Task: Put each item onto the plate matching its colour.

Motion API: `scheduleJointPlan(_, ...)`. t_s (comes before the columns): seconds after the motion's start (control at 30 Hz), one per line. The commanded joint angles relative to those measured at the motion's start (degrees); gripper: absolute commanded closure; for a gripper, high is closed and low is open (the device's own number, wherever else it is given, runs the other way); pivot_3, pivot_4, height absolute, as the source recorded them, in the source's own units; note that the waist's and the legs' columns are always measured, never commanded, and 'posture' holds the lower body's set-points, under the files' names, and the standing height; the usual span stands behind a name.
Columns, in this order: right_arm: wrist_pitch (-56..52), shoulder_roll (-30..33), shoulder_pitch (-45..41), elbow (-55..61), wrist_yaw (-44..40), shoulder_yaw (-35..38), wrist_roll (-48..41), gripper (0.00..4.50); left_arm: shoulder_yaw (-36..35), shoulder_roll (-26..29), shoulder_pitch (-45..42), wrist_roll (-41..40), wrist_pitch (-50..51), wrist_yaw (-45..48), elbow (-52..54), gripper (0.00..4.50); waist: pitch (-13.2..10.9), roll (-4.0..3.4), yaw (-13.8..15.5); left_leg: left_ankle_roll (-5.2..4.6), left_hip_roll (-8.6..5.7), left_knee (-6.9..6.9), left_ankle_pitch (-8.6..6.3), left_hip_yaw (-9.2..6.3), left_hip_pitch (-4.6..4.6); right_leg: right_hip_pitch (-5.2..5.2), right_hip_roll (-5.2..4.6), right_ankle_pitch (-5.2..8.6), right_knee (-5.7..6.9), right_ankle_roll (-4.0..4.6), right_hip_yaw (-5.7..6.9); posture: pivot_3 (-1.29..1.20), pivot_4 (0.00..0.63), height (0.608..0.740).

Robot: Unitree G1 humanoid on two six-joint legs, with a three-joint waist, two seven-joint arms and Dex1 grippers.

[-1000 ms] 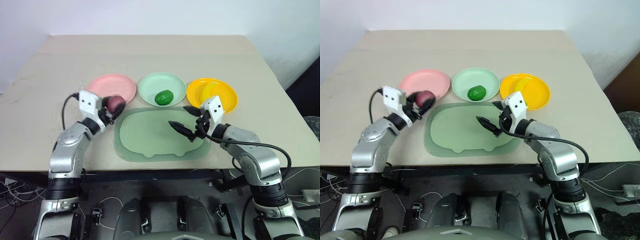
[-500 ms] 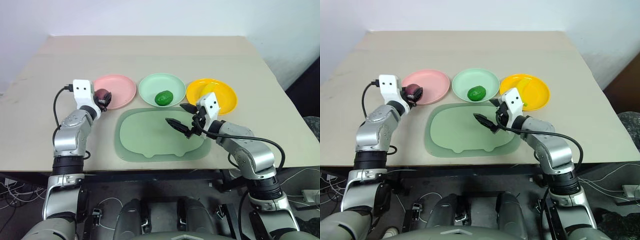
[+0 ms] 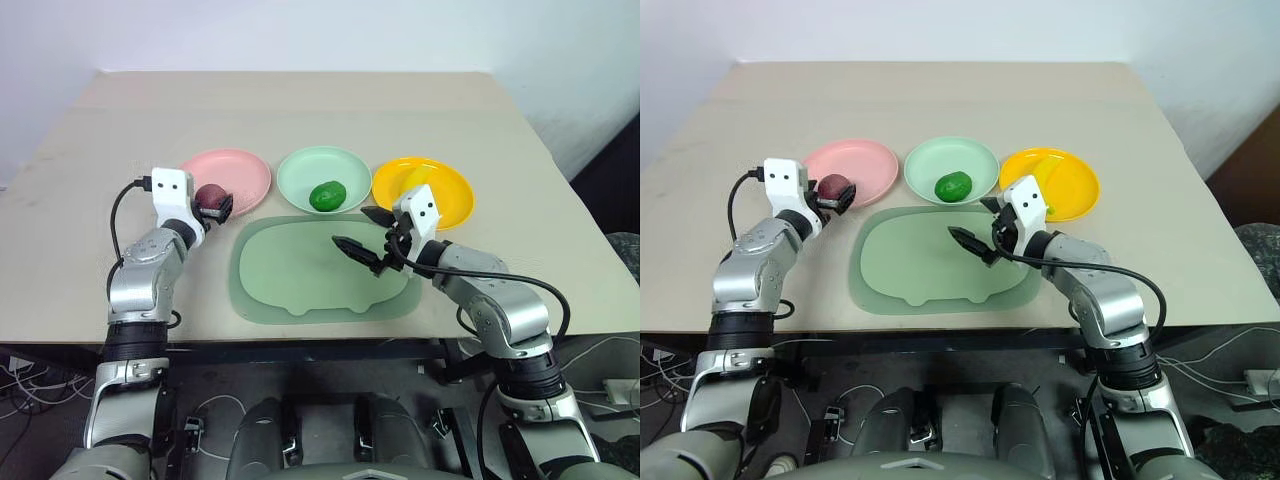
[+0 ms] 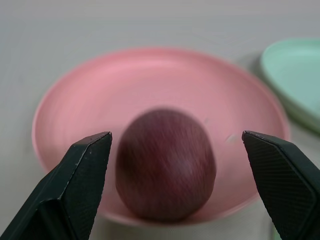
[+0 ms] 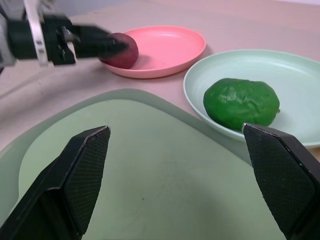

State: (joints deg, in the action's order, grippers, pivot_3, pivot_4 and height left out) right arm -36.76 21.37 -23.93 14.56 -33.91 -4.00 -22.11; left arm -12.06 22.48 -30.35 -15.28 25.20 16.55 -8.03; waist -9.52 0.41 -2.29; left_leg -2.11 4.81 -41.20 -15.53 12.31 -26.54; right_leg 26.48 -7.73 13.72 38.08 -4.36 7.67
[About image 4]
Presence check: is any pink plate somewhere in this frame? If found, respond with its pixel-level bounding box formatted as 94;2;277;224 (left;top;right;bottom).
31;47;291;228

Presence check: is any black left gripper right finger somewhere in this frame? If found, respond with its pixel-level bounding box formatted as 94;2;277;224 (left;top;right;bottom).
241;130;320;240

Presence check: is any green plate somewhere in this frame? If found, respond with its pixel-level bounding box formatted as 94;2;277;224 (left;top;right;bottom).
259;38;320;135

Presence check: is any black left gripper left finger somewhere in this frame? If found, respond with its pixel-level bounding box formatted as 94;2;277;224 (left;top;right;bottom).
0;131;113;240

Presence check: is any red apple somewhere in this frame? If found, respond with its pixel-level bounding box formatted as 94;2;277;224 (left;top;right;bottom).
115;107;217;222

